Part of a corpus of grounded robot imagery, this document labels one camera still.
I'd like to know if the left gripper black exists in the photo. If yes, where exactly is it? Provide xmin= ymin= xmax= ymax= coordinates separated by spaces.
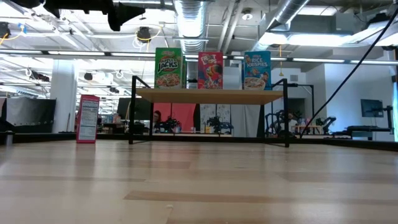
xmin=11 ymin=0 xmax=146 ymax=32

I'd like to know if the red Froot Loops cereal box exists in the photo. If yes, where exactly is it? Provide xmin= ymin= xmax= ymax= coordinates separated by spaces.
xmin=198 ymin=52 xmax=224 ymax=90
xmin=75 ymin=94 xmax=101 ymax=144

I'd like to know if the blue Rice Krispies cereal box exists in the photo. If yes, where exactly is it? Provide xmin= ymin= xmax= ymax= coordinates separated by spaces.
xmin=243 ymin=50 xmax=272 ymax=91

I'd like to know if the dark monitor on arm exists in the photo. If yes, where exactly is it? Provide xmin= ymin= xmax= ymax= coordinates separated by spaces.
xmin=360 ymin=98 xmax=385 ymax=118

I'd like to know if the black monitor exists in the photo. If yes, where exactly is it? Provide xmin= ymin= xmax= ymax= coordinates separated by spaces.
xmin=116 ymin=97 xmax=153 ymax=121

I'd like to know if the white column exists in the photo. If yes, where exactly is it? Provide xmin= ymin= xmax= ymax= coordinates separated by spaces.
xmin=50 ymin=60 xmax=78 ymax=134

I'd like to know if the person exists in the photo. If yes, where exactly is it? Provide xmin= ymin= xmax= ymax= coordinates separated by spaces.
xmin=287 ymin=111 xmax=299 ymax=135
xmin=152 ymin=110 xmax=162 ymax=133

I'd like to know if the pink panel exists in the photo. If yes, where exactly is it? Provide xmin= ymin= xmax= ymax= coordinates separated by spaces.
xmin=154 ymin=103 xmax=197 ymax=133

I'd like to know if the black ceiling device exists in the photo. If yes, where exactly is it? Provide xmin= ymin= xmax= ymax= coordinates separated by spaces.
xmin=0 ymin=21 xmax=12 ymax=39

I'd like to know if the white patterned panel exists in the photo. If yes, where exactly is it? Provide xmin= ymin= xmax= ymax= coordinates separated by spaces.
xmin=200 ymin=104 xmax=231 ymax=134

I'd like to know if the black fabric partition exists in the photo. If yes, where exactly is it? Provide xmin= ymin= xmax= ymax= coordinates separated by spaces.
xmin=0 ymin=97 xmax=57 ymax=134

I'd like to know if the white curtain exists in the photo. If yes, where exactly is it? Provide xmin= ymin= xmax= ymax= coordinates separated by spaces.
xmin=229 ymin=104 xmax=265 ymax=136

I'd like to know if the grey metal cylinder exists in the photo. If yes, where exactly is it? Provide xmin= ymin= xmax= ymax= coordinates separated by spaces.
xmin=4 ymin=130 xmax=15 ymax=147

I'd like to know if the black standing desk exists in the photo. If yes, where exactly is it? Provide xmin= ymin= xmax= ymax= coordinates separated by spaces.
xmin=329 ymin=105 xmax=395 ymax=141

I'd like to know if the black ceiling camera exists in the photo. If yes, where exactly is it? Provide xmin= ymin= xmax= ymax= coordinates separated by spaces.
xmin=136 ymin=26 xmax=152 ymax=44

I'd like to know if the silver ribbed ventilation duct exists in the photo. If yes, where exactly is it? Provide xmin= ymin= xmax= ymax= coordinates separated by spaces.
xmin=172 ymin=0 xmax=208 ymax=80

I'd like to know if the wooden shelf with black frame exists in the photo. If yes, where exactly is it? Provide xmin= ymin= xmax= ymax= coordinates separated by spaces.
xmin=128 ymin=75 xmax=314 ymax=149

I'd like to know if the silver smooth ventilation duct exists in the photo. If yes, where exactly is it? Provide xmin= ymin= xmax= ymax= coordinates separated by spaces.
xmin=257 ymin=0 xmax=312 ymax=47

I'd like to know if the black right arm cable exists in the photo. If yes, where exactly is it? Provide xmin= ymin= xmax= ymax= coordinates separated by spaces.
xmin=299 ymin=7 xmax=398 ymax=139

